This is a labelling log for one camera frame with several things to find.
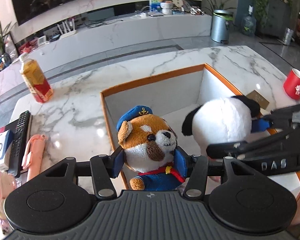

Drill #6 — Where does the sailor dog plush toy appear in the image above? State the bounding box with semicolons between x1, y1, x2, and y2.
116;105;186;191

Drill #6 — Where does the white black panda plush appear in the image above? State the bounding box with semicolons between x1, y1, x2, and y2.
181;95;260;156

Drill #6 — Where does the red paper cup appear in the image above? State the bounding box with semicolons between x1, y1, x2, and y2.
283;68;300;100

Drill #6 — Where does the orange white storage box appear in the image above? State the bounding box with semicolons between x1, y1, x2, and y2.
100;63;300;201

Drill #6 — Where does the black remote control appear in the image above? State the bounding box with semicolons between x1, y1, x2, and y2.
8;111;31;178

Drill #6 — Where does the large water jug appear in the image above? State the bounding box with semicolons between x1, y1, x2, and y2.
241;5;256;36

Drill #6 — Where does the silver trash bin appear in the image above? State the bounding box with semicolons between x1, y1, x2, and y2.
210;10;234;44

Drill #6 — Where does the tea drink bottle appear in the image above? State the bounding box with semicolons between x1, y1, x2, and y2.
19;53;53;103

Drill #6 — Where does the potted green plant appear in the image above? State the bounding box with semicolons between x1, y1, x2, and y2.
201;0;236;21

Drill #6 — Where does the white wifi router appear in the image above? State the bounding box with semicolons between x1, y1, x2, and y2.
57;18;77;40

